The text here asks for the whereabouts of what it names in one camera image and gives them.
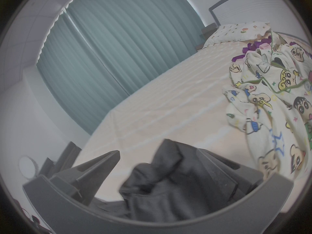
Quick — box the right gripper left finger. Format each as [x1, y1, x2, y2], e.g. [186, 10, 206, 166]
[49, 150, 120, 206]

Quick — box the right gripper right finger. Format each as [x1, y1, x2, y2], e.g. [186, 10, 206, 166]
[196, 148, 264, 202]

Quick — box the black T-shirt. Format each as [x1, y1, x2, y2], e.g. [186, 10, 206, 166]
[89, 138, 240, 222]

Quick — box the bed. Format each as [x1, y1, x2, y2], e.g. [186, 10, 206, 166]
[72, 0, 312, 215]

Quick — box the black chest of drawers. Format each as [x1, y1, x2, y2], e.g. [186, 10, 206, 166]
[55, 142, 82, 174]

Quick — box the black dressing table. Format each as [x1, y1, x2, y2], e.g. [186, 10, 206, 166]
[39, 157, 59, 178]

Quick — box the round white-framed mirror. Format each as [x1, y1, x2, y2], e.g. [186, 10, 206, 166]
[19, 156, 38, 180]

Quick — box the white printed pyjama top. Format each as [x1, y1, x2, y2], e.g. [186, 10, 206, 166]
[222, 31, 312, 181]

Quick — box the blue-green curtain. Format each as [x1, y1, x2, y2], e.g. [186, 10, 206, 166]
[36, 12, 130, 135]
[66, 0, 208, 96]

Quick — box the purple garment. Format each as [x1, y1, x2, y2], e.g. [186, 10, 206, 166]
[232, 39, 272, 63]

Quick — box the white printed pillow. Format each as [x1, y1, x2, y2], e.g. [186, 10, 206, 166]
[202, 21, 271, 49]

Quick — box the grey bedside table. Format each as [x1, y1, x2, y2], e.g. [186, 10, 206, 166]
[196, 23, 218, 51]

